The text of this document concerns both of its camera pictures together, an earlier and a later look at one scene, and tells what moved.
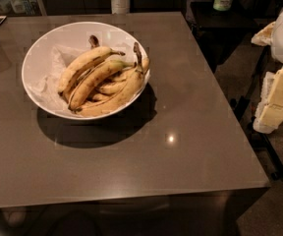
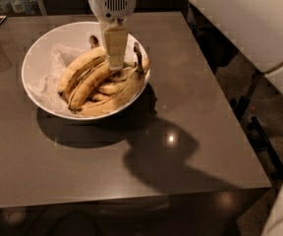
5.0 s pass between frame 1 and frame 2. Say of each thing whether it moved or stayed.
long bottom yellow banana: stayed
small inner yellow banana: stayed
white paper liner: stayed
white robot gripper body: moved
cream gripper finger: moved
